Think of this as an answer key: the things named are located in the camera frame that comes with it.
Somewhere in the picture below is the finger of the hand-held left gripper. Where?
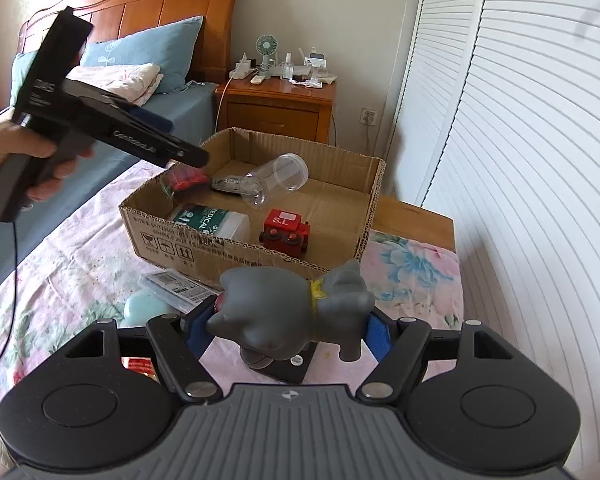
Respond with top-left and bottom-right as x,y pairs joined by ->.
111,99 -> 174,132
167,137 -> 210,167

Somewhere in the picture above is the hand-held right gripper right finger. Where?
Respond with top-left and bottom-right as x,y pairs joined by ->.
356,309 -> 527,404

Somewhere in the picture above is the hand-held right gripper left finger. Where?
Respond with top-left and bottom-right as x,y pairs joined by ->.
50,297 -> 220,404

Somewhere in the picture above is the capsule jar with silver lid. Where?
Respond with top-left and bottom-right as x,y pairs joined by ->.
161,167 -> 212,196

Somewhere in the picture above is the green and white bottle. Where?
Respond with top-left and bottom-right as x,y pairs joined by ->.
170,203 -> 251,241

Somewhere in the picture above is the brown cardboard box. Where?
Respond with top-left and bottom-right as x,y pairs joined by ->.
119,127 -> 387,292

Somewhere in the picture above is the grey toy elephant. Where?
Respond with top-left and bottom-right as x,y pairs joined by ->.
205,259 -> 376,368

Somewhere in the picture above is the clear plastic jar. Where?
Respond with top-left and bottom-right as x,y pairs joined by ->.
240,152 -> 310,209

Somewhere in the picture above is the red toy train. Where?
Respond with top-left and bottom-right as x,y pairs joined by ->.
259,208 -> 313,257

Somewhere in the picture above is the person's left hand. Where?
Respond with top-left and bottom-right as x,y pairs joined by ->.
0,114 -> 96,203

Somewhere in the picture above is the teal pillow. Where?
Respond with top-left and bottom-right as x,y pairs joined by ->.
12,50 -> 42,107

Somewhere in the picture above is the pink floral quilt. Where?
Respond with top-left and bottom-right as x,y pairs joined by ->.
62,63 -> 162,107

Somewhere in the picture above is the clear labelled plastic case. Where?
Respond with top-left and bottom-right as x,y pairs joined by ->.
139,269 -> 222,311

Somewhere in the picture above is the light blue oval object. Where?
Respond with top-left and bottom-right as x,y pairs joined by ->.
124,292 -> 174,325

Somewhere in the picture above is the blue flower-print pillow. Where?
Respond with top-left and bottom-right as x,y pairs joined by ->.
80,16 -> 204,95

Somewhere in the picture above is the red packet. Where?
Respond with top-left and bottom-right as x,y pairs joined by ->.
121,356 -> 156,379

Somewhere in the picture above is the black digital timer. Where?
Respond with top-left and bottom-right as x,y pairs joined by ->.
266,342 -> 322,384

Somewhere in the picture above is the white power strip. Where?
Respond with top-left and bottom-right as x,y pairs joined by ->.
228,57 -> 259,81

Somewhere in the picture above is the wooden nightstand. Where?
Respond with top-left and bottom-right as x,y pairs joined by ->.
215,77 -> 338,146

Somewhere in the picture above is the wooden bed headboard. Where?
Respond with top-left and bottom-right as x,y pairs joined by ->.
17,0 -> 245,83

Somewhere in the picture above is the wooden table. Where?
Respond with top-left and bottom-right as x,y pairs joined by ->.
375,195 -> 455,252

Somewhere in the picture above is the green mini fan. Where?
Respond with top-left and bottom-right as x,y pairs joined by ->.
254,35 -> 279,79

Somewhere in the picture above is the white phone stand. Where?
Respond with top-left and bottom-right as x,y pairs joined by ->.
299,47 -> 332,84

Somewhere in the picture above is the white louvered closet door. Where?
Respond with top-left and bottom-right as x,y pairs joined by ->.
425,0 -> 600,466
391,0 -> 491,207

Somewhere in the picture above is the white charging cable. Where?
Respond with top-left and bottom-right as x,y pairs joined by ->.
214,84 -> 229,132

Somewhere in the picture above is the black cable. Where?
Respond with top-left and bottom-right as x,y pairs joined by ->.
0,217 -> 22,384

